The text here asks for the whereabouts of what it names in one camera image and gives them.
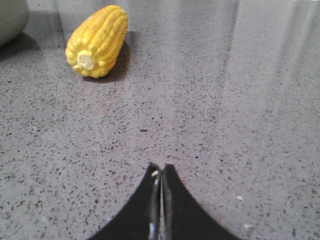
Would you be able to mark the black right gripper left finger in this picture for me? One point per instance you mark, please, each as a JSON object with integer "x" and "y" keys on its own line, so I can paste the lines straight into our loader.
{"x": 139, "y": 218}

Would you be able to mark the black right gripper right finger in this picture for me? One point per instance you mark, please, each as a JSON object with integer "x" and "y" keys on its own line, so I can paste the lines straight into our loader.
{"x": 184, "y": 218}

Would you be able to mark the yellow plastic corn cob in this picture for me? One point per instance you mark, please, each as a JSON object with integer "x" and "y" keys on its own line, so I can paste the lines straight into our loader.
{"x": 93, "y": 48}

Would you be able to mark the grey-green cooking pot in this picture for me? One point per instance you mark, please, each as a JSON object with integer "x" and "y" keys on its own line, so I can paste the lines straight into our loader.
{"x": 14, "y": 16}

